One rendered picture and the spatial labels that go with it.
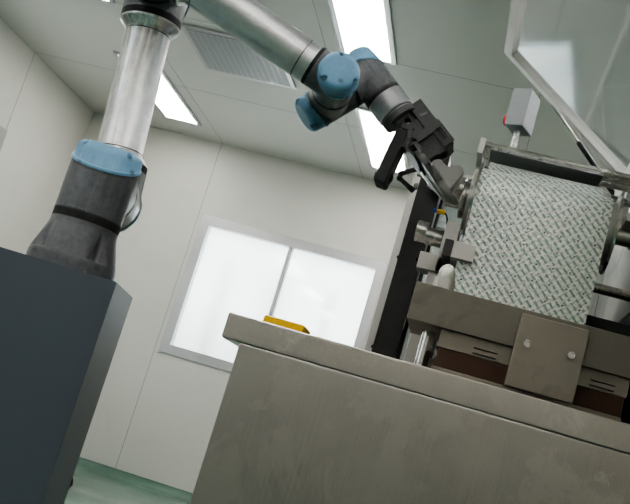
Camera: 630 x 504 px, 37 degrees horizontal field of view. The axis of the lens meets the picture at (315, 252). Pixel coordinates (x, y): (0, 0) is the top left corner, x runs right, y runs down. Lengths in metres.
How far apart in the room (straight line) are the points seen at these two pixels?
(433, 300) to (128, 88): 0.71
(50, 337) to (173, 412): 6.00
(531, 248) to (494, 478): 0.47
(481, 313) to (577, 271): 0.28
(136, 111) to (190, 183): 6.04
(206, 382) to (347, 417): 6.09
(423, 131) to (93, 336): 0.72
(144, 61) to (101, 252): 0.41
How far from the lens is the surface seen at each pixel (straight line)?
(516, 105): 2.38
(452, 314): 1.44
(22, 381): 1.52
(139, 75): 1.79
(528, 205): 1.69
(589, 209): 1.70
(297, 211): 7.55
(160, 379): 7.54
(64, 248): 1.55
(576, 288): 1.66
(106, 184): 1.58
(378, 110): 1.81
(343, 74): 1.66
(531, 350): 1.42
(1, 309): 1.53
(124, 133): 1.76
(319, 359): 1.38
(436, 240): 1.75
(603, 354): 1.45
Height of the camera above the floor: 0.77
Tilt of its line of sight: 10 degrees up
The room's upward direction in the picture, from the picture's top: 17 degrees clockwise
